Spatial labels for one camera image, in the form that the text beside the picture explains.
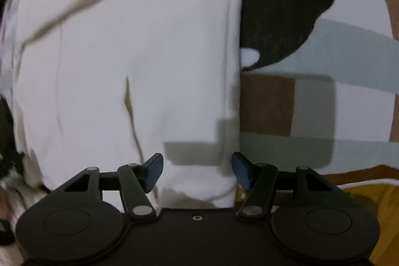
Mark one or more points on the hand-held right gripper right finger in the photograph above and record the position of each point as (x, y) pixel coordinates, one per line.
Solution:
(242, 171)

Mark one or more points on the white fleece towel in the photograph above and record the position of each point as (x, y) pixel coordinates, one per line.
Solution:
(124, 51)

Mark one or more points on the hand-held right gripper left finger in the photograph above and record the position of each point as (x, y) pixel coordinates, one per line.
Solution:
(155, 171)

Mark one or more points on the checkered rug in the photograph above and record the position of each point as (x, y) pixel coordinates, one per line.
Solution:
(311, 104)

